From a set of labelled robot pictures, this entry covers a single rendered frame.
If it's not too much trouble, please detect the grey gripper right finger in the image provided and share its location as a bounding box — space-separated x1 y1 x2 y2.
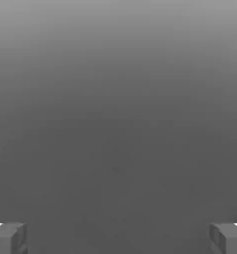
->
208 222 237 254

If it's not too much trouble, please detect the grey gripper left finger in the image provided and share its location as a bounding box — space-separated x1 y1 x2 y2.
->
0 222 29 254

